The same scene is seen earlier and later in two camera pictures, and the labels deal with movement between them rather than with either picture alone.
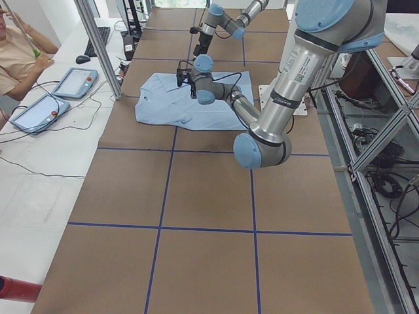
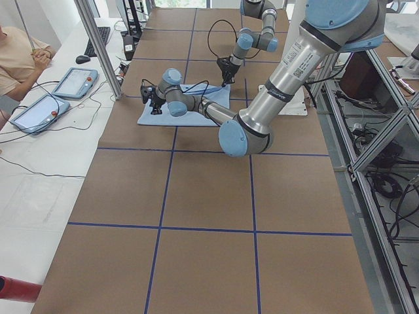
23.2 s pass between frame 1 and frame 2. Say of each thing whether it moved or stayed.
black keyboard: stayed
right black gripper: moved
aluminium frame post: stayed
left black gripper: moved
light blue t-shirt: moved
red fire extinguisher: stayed
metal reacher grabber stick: moved
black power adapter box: stayed
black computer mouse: stayed
